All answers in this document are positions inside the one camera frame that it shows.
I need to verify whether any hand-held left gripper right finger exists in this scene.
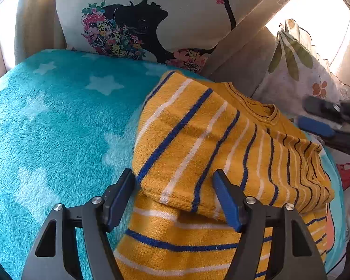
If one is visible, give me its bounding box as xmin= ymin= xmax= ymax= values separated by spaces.
xmin=212 ymin=169 xmax=329 ymax=280

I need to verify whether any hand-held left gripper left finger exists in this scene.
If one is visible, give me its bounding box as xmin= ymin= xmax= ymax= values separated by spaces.
xmin=20 ymin=168 xmax=136 ymax=280

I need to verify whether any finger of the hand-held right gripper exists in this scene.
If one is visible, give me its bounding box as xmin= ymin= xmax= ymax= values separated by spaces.
xmin=305 ymin=96 xmax=343 ymax=116
xmin=297 ymin=116 xmax=339 ymax=138

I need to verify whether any yellow striped sweater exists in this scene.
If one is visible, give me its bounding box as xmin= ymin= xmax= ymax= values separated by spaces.
xmin=112 ymin=70 xmax=336 ymax=280

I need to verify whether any white leaf print pillow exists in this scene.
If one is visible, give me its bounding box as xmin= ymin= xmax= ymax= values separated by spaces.
xmin=251 ymin=19 xmax=350 ymax=117

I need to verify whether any beige curtain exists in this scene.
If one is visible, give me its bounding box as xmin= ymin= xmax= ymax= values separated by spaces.
xmin=0 ymin=0 xmax=350 ymax=100

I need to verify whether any turquoise star fleece blanket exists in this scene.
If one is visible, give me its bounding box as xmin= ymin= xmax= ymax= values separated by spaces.
xmin=0 ymin=49 xmax=350 ymax=280

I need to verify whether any white bird print pillow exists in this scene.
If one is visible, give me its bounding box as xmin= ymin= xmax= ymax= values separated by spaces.
xmin=55 ymin=0 xmax=283 ymax=75

